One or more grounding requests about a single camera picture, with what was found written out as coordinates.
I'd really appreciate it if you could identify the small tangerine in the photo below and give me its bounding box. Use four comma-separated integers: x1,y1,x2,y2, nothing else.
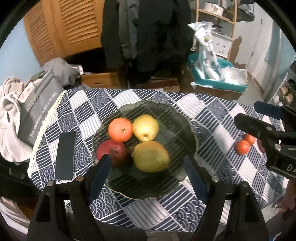
243,133,256,146
235,140,250,155

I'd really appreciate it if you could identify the red apple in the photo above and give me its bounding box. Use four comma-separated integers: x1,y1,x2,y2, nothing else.
257,139,265,153
96,139,127,167

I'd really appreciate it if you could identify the yellow-green pear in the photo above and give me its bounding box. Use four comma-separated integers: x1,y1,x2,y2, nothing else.
132,141,170,173
132,114,159,142

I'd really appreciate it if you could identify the medium orange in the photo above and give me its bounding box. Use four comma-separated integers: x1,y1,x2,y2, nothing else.
108,118,133,142

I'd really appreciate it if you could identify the person's right hand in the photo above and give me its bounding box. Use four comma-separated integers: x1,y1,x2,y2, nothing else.
281,179,296,212

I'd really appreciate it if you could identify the shoe rack with shoes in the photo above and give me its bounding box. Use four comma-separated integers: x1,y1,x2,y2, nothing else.
268,74,295,108

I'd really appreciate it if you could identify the brown cardboard box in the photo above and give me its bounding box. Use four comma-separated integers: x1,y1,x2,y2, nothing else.
184,67,244,100

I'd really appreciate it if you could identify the blue white patterned tablecloth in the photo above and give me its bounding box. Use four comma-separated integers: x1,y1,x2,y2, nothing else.
28,88,288,232

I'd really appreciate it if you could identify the teal storage box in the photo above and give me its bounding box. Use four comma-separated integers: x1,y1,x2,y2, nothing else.
187,53,247,93

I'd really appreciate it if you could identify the dark glass ribbed plate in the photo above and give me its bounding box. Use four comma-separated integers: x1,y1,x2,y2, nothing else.
92,100,199,200

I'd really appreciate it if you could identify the white rice bag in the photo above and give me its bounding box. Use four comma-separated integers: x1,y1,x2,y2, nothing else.
188,21,221,78

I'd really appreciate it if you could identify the white patterned storage box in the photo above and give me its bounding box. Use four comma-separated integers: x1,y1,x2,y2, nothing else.
212,32,233,58

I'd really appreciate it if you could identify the small labelled cardboard box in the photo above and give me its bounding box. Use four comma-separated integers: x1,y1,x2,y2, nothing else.
136,79,180,92

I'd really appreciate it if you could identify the beige towel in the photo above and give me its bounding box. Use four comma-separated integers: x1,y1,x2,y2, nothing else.
1,77,33,163

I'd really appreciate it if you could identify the wooden shelf rack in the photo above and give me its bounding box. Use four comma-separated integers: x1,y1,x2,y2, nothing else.
195,0,239,61

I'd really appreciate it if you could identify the dark hanging bag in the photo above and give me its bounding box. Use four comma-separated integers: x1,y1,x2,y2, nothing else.
233,0,255,22

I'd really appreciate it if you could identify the grey tote bag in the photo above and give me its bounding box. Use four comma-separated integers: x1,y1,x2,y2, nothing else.
18,69,64,147

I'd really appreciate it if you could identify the metal cooking pot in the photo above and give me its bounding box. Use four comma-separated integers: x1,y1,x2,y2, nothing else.
203,1,224,16

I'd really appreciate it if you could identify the black hanging coat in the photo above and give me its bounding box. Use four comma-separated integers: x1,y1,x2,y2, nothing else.
101,1,193,88

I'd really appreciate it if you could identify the grey clothes pile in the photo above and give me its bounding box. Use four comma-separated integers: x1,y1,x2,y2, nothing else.
42,58,84,87

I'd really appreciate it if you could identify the wooden drawer box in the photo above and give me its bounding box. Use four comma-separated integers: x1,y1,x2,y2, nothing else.
81,72,124,89

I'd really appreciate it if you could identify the wooden louvered wardrobe door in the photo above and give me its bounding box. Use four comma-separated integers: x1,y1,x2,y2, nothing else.
23,0,104,66

